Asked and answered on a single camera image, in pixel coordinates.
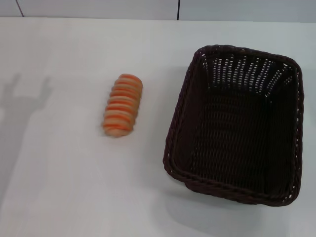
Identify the dark brown wicker basket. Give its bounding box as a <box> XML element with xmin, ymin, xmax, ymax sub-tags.
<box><xmin>162</xmin><ymin>44</ymin><xmax>305</xmax><ymax>207</ymax></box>

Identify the orange striped bread roll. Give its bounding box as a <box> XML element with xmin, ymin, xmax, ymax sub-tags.
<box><xmin>102</xmin><ymin>73</ymin><xmax>144</xmax><ymax>137</ymax></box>

